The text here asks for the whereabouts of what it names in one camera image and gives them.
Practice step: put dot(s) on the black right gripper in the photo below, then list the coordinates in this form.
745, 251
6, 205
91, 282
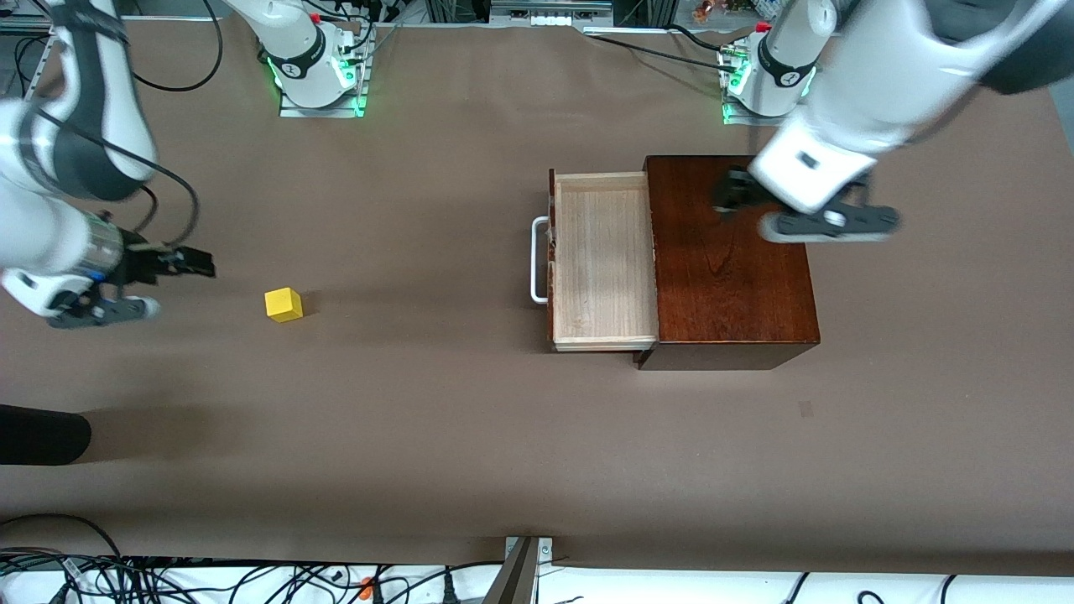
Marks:
143, 262

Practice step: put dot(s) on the orange connector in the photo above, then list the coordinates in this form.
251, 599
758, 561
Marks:
367, 587

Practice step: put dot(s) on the aluminium profile bracket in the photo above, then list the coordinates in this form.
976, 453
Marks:
524, 570

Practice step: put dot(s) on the wooden drawer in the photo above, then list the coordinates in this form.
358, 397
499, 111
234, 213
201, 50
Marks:
604, 252

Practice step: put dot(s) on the brown paper table cover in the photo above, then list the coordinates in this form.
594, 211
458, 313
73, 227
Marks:
461, 419

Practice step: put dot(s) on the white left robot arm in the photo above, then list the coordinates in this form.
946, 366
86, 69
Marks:
881, 75

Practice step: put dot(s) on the dark brown wooden cabinet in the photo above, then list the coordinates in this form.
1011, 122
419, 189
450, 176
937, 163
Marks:
722, 294

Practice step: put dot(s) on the white connector strip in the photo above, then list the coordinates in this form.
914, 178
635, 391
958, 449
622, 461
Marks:
545, 18

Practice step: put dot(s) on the black padded cylinder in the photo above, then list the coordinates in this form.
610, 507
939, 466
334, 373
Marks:
42, 434

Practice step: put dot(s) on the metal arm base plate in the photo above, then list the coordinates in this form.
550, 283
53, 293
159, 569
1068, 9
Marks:
763, 121
323, 111

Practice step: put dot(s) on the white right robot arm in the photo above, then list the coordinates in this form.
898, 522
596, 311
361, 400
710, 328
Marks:
50, 218

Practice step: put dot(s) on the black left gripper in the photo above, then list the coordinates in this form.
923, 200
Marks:
733, 192

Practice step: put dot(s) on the yellow block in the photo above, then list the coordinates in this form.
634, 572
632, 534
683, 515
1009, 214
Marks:
284, 306

